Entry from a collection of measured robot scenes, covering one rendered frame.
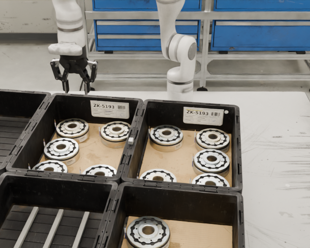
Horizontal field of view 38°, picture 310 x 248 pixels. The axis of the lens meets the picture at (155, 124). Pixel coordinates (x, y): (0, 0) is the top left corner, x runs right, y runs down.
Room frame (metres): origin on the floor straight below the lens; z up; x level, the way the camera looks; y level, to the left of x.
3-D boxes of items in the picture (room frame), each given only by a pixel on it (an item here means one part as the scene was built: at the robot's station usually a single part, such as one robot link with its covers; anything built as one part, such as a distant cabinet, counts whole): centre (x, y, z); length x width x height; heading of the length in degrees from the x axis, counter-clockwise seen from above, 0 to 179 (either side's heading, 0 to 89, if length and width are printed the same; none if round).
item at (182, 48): (1.40, -0.09, 0.99); 0.09 x 0.09 x 0.17; 57
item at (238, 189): (1.03, -0.09, 0.92); 0.40 x 0.30 x 0.02; 172
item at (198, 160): (1.02, -0.16, 0.86); 0.10 x 0.10 x 0.01
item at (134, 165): (1.03, -0.09, 0.87); 0.40 x 0.30 x 0.11; 172
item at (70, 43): (1.16, 0.23, 1.18); 0.11 x 0.09 x 0.06; 172
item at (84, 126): (1.18, 0.26, 0.86); 0.10 x 0.10 x 0.01
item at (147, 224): (0.75, 0.02, 0.86); 0.05 x 0.05 x 0.01
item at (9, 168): (1.06, 0.21, 0.92); 0.40 x 0.30 x 0.02; 172
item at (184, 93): (1.39, -0.09, 0.83); 0.09 x 0.09 x 0.17; 12
